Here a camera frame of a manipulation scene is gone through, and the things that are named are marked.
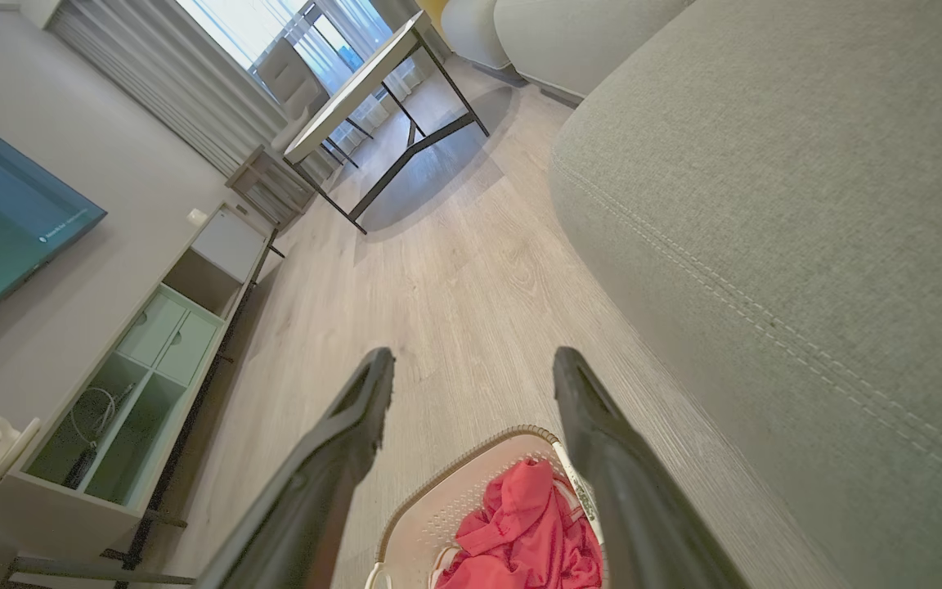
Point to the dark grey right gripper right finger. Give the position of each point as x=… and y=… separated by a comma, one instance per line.
x=634, y=507

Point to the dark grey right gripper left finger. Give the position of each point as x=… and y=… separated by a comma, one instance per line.
x=316, y=491

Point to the white perforated laundry basket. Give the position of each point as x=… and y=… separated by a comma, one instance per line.
x=438, y=511

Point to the red garment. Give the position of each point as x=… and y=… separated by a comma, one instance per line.
x=524, y=532

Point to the white tv cabinet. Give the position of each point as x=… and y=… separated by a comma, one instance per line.
x=136, y=384

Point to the grey fabric sofa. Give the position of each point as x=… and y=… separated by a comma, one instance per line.
x=798, y=270

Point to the small wooden shelf rack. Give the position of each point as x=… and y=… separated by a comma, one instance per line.
x=271, y=186

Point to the white table with black legs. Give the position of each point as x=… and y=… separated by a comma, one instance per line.
x=373, y=90

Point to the grey dining chair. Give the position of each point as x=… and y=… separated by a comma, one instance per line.
x=291, y=78

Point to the grey pleated curtain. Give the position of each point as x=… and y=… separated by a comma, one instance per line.
x=168, y=86

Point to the white armchair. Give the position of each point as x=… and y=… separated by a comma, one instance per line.
x=545, y=37

